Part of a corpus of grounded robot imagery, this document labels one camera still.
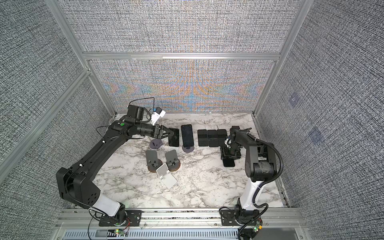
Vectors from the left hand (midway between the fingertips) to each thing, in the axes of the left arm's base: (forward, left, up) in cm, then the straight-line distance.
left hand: (170, 132), depth 75 cm
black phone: (+15, -20, -26) cm, 36 cm away
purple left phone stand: (+8, +12, -20) cm, 25 cm away
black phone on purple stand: (+10, -9, -14) cm, 19 cm away
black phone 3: (+15, -33, -25) cm, 44 cm away
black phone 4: (-6, -33, -23) cm, 40 cm away
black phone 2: (+13, -27, -25) cm, 39 cm away
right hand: (-1, -35, -27) cm, 44 cm away
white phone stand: (-12, +4, -25) cm, 28 cm away
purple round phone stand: (+6, -9, -25) cm, 27 cm away
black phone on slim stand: (+17, +1, -29) cm, 33 cm away
